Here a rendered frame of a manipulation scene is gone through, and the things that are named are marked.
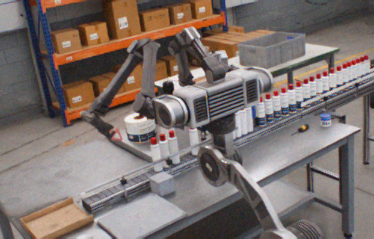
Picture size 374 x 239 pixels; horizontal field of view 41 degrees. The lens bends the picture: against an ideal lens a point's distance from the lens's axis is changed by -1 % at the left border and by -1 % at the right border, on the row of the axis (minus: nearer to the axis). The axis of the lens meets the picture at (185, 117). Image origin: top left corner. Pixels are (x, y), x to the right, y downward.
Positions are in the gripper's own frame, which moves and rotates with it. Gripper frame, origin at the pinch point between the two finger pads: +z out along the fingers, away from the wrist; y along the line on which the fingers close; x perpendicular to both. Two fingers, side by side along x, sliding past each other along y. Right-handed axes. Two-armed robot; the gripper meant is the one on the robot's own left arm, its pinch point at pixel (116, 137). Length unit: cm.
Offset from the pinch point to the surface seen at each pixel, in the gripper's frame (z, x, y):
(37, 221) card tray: -6, 60, 9
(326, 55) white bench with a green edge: 218, -206, 105
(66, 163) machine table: 20, 28, 66
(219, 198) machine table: 47, -2, -44
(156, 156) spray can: 28.4, -4.6, -1.6
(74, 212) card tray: 6.3, 46.0, 2.5
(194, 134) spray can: 43, -29, -1
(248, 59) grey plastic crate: 160, -153, 138
